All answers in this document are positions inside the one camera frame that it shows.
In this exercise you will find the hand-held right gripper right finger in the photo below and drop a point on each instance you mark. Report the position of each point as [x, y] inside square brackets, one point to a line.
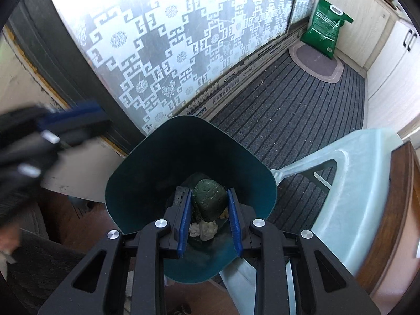
[234, 223]

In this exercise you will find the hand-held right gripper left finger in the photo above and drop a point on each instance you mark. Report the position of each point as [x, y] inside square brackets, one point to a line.
[183, 223]

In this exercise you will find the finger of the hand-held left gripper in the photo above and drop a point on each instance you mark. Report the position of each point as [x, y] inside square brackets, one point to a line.
[75, 118]

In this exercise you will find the dark green textured lump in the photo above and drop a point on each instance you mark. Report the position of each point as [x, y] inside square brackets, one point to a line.
[210, 200]

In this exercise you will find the teal plastic bin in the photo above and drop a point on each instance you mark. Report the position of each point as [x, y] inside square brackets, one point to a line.
[157, 157]

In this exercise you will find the ginger root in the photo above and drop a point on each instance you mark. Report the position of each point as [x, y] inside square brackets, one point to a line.
[208, 231]

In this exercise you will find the light blue plastic stool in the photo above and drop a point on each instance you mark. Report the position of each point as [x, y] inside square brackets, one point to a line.
[354, 187]

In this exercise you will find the dark striped floor mat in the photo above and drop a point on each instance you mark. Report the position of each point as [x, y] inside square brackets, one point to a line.
[295, 111]

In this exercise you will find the brown wooden tray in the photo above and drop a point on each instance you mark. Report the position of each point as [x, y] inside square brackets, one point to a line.
[403, 203]

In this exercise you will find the grey oval floor mat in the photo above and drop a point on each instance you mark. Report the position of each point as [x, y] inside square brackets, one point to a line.
[315, 62]

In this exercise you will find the white wood-grain cabinet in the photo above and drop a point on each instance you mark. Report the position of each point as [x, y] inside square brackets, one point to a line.
[364, 23]
[393, 82]

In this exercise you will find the green rice bag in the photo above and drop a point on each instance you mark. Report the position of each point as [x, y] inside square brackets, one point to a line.
[323, 29]

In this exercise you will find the sliding door bottom rail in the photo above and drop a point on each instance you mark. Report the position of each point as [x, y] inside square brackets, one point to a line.
[236, 75]

